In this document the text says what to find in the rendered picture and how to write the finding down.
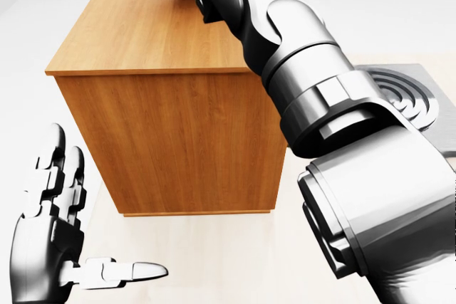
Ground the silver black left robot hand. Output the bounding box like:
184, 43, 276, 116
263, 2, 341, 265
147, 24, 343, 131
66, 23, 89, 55
9, 122, 169, 304

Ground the flat dark stove plate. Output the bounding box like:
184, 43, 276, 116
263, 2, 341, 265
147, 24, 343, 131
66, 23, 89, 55
354, 63, 456, 159

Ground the wooden cabinet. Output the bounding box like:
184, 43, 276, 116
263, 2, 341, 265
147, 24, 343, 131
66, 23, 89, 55
45, 0, 289, 218

